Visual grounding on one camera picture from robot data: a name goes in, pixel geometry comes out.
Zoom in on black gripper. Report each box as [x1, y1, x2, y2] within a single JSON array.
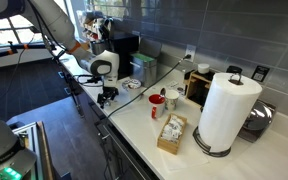
[[97, 85, 120, 110]]

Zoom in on white snack sachet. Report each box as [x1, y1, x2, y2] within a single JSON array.
[[102, 99, 114, 108]]

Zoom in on blue and white patterned plate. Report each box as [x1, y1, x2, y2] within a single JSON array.
[[121, 78, 142, 92]]

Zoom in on dark counter cabinet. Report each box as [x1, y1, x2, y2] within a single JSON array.
[[59, 63, 160, 180]]

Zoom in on white mug red inside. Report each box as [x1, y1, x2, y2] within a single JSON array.
[[148, 93, 166, 120]]

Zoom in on black coffee machine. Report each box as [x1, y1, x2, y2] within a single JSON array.
[[109, 32, 140, 80]]

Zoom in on blue patterned paper cup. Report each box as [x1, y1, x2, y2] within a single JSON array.
[[164, 89, 180, 112]]

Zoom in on white printed paper sheet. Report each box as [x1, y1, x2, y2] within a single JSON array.
[[166, 79, 186, 97]]

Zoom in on wooden box of sachets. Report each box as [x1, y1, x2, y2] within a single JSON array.
[[156, 112, 188, 156]]

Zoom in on snack display rack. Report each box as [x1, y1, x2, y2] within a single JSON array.
[[81, 10, 114, 44]]

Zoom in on wooden countertop organizer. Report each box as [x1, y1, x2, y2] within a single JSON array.
[[183, 69, 216, 108]]

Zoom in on small white jar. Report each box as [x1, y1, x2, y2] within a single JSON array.
[[196, 62, 211, 75]]

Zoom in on black pole orange clamps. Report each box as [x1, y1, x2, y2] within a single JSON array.
[[0, 40, 58, 62]]

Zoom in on white paper towel roll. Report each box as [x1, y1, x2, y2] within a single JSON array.
[[197, 72, 263, 154]]

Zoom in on black QR code sign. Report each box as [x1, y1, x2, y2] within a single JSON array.
[[250, 64, 271, 84]]

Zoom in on aluminium frame stand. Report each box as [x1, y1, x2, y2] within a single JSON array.
[[11, 120, 56, 180]]

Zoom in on white wall outlet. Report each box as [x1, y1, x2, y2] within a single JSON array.
[[184, 43, 197, 63]]

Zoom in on black wire towel holder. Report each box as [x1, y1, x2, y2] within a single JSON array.
[[192, 65, 244, 158]]

